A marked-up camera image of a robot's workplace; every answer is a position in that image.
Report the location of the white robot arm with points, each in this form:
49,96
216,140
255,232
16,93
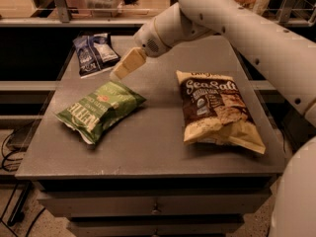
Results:
283,57

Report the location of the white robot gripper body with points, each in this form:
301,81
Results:
147,39

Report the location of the clear plastic container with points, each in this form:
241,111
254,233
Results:
103,8

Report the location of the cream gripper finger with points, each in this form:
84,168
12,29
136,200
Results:
135,58

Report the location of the green kettle chip bag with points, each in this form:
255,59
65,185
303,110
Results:
95,113

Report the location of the metal shelf rail frame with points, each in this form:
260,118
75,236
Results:
296,13

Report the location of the grey drawer cabinet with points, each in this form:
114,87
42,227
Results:
154,213

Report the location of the blue chip bag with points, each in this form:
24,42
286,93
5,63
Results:
95,54

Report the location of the brown sea salt chip bag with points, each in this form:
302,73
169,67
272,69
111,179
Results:
215,112

